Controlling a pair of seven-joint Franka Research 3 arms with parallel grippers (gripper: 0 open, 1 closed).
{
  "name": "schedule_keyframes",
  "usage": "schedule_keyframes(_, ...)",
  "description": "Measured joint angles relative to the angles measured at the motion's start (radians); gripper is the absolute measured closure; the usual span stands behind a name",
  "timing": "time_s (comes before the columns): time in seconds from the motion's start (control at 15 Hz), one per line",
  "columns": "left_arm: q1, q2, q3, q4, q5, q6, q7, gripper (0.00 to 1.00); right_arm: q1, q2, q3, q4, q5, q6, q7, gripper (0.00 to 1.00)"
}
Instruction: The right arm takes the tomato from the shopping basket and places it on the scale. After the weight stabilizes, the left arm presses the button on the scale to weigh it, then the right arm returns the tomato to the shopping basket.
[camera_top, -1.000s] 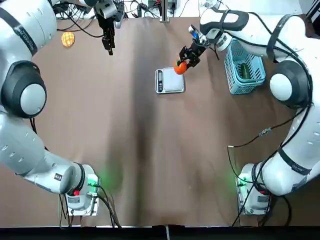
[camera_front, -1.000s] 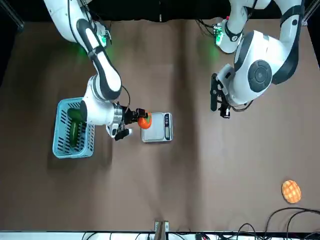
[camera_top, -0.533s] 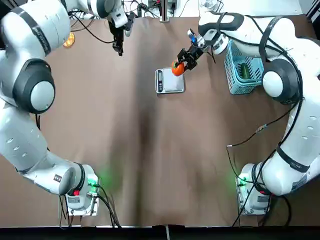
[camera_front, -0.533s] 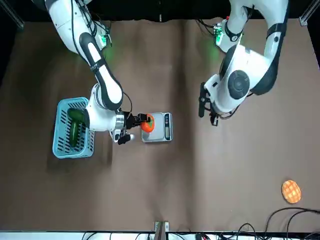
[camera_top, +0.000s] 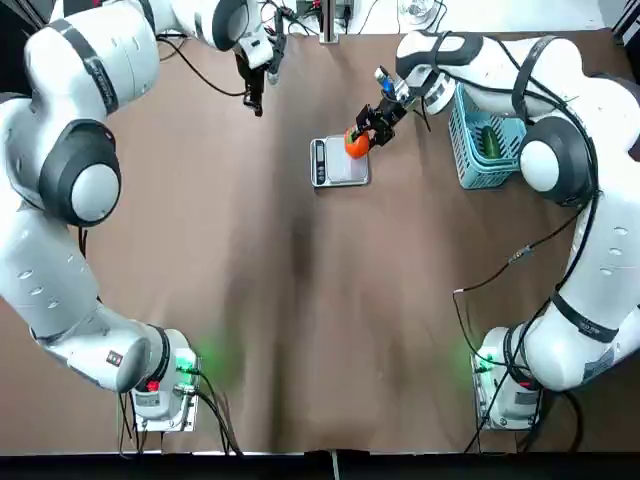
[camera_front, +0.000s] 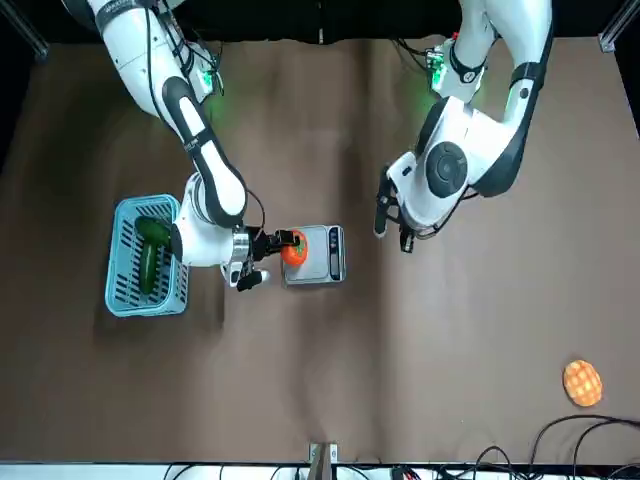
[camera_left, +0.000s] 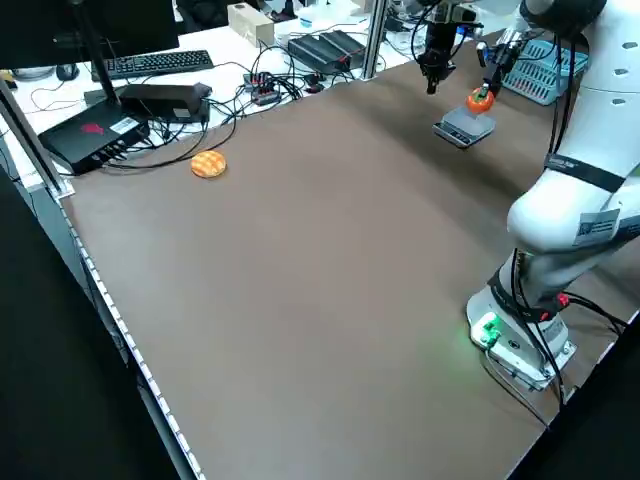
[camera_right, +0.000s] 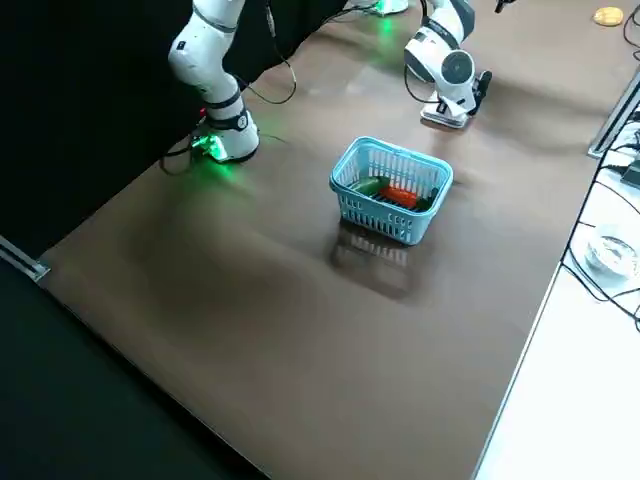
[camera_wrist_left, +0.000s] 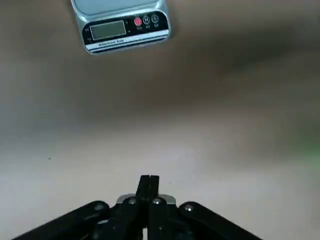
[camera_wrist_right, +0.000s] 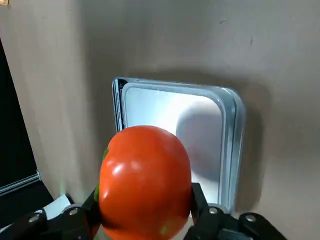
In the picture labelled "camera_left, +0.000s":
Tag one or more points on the black computer monitor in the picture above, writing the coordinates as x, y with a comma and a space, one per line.
125, 25

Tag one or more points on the grey hub with red plugs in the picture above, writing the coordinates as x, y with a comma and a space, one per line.
260, 87

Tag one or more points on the light blue plastic basket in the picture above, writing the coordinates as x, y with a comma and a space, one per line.
540, 75

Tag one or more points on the black finned metal box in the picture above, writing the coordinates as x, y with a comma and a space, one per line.
312, 52
347, 42

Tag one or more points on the red toy tomato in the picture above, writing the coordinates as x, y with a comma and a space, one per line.
480, 104

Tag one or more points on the black computer keyboard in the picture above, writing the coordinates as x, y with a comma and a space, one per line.
150, 62

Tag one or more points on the round orange waffle bread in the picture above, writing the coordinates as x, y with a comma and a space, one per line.
209, 164

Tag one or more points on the beige cardboard box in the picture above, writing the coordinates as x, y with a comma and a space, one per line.
250, 25

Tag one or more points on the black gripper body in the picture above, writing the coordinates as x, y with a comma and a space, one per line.
441, 42
500, 62

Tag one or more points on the aluminium frame post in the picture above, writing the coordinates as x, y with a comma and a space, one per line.
30, 140

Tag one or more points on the black computer box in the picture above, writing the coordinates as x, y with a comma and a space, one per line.
90, 135

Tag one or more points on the silver digital kitchen scale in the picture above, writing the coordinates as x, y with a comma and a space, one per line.
462, 127

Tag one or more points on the black stand pole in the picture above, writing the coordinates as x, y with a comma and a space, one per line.
97, 60

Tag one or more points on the dark computer mouse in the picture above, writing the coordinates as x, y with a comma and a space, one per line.
67, 72

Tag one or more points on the aluminium profile post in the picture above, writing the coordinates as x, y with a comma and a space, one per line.
375, 35

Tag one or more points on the black power brick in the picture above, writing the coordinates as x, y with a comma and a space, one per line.
160, 97

